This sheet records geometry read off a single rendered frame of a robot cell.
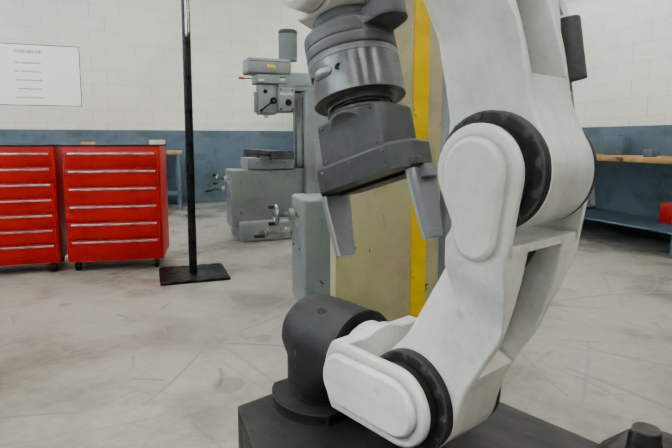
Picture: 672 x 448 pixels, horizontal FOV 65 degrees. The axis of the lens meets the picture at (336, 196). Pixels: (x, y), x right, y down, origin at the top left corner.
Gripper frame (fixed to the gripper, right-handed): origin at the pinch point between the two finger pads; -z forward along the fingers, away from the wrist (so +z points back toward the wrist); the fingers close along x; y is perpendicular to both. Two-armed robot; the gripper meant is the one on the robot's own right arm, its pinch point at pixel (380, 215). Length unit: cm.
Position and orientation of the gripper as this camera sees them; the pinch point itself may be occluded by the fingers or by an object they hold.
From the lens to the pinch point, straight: 48.4
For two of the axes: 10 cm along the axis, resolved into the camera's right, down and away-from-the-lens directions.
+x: 6.7, -2.2, -7.1
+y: 7.2, -0.1, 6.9
